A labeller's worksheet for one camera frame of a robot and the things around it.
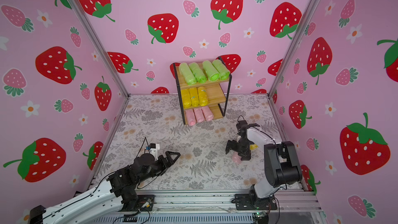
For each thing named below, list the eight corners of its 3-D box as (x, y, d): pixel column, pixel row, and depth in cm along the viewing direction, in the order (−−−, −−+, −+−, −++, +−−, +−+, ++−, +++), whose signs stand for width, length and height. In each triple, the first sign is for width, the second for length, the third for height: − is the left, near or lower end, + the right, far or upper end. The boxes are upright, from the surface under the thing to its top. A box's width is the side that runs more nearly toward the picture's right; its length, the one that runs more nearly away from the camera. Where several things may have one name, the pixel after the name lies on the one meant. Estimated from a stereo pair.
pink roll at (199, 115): (197, 123, 107) (197, 119, 102) (194, 113, 113) (194, 108, 108) (204, 122, 108) (204, 117, 103) (201, 112, 113) (201, 107, 109)
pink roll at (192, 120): (189, 126, 104) (188, 121, 99) (186, 115, 111) (185, 109, 106) (196, 125, 105) (196, 119, 100) (193, 113, 112) (192, 108, 107)
